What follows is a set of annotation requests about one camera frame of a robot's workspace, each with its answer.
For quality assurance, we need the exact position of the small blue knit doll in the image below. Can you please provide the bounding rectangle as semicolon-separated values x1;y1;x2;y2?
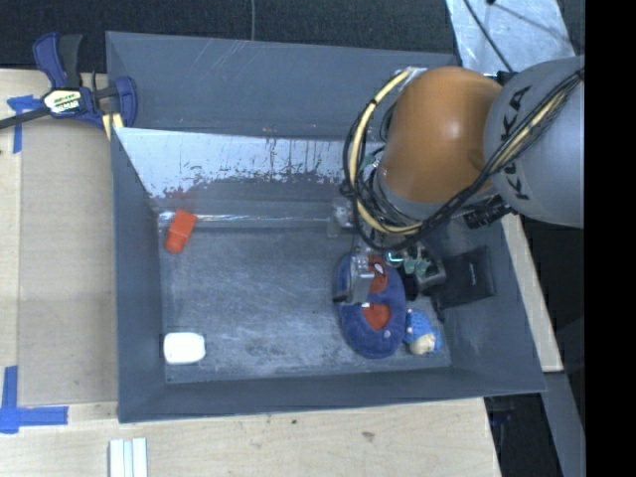
401;307;444;357

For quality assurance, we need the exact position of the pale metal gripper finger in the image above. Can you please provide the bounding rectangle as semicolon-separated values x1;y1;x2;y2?
331;255;377;305
326;201;356;239

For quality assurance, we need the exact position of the orange block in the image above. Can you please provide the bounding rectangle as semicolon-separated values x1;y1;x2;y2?
164;209;199;254

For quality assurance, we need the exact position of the black square pouch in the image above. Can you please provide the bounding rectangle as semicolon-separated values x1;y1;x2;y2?
435;244;498;312

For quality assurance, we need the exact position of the grey metal bin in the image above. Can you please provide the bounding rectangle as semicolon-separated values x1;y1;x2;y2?
103;30;549;424

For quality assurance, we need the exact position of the white rounded block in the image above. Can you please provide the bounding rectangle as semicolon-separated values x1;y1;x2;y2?
162;331;208;366

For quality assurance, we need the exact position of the blue and red plush slipper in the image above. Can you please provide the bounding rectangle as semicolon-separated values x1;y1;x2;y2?
334;253;409;361

